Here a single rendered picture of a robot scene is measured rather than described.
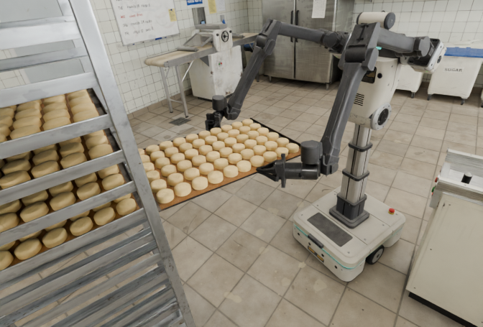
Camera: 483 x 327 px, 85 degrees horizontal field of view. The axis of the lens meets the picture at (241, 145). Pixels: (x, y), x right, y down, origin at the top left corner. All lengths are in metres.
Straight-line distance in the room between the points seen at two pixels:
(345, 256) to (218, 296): 0.86
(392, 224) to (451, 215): 0.61
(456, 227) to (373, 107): 0.68
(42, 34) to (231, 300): 1.76
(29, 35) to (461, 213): 1.64
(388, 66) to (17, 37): 1.36
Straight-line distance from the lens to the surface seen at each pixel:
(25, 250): 0.83
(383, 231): 2.09
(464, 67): 4.93
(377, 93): 1.52
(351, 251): 1.92
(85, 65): 1.03
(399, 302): 2.12
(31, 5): 4.32
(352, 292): 2.07
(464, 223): 1.63
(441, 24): 5.51
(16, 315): 1.53
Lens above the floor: 1.72
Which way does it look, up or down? 30 degrees down
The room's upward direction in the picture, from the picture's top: 5 degrees counter-clockwise
